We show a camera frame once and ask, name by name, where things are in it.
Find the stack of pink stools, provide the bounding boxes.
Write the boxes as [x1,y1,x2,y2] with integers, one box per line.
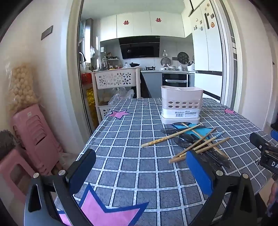
[11,104,64,175]

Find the white plastic utensil holder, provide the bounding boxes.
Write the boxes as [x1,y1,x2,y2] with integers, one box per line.
[160,85,204,124]

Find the white upper cabinets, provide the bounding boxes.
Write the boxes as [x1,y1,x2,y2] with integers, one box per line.
[100,11,185,42]

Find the grey fuzzy cloth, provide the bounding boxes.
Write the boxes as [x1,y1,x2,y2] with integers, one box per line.
[0,130,16,160]

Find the round black wall pan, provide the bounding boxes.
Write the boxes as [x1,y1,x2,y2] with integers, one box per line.
[177,51,190,64]

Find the grey wall switch panel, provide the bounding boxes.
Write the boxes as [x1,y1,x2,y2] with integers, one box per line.
[40,25,54,41]

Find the yellow packaged goods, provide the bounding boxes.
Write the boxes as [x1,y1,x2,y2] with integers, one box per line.
[86,88,97,127]

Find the blue-tipped wooden chopstick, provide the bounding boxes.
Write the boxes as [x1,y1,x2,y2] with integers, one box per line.
[191,131,226,153]

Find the black built-in oven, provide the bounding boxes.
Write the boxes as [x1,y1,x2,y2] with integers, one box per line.
[162,73,188,88]

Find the black range hood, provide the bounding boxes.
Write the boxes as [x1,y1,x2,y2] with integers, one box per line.
[118,36,161,60]

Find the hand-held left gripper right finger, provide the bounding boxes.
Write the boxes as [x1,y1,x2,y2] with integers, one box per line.
[186,150,264,226]

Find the bag of round snacks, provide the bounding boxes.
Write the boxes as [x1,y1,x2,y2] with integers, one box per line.
[7,63,41,116]

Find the white perforated storage cart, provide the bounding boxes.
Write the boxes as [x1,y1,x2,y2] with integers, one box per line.
[91,67,141,122]

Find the white refrigerator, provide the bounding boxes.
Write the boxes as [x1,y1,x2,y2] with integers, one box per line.
[190,0,224,101]

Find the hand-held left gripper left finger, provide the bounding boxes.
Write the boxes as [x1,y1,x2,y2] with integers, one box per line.
[24,149,96,226]

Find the grey checked star tablecloth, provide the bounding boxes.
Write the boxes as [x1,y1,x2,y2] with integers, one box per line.
[54,97,272,226]

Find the black hanging bag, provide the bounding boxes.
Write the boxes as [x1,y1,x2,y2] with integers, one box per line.
[140,71,152,99]

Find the clear plastic bag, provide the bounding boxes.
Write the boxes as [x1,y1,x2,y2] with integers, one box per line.
[108,87,135,106]

